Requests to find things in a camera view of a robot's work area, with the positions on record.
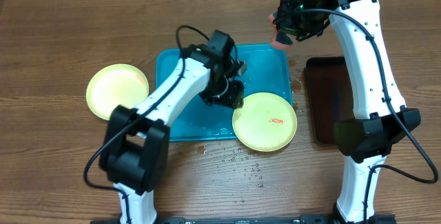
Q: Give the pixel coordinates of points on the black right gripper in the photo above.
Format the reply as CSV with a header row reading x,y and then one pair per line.
x,y
283,23

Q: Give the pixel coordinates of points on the orange green scrub sponge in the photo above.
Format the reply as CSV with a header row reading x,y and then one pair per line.
x,y
279,40

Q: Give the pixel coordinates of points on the black water tray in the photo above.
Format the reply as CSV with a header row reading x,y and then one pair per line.
x,y
330,95

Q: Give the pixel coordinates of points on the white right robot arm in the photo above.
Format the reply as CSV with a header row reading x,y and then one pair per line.
x,y
381,117

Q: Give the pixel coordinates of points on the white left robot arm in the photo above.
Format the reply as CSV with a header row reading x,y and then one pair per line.
x,y
136,143

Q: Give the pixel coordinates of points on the yellow plate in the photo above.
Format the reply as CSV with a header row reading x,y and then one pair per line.
x,y
117,84
266,122

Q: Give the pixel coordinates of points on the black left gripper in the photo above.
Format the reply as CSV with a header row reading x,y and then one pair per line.
x,y
232,98

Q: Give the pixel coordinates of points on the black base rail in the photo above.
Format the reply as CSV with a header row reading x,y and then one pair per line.
x,y
303,219

